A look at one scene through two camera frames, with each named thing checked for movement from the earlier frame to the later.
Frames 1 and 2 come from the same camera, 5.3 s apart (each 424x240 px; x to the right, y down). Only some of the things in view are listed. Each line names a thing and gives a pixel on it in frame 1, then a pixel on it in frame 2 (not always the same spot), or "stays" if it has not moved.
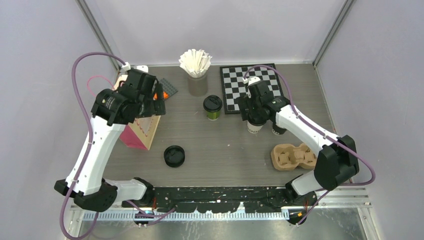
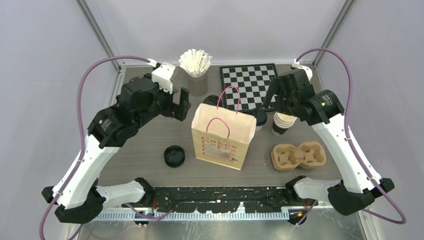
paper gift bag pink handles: (141, 132) -> (221, 136)
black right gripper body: (244, 101) -> (284, 103)
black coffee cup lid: (212, 103) stays
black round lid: (174, 156) stays
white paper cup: (253, 129) stays
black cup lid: (257, 122) stays
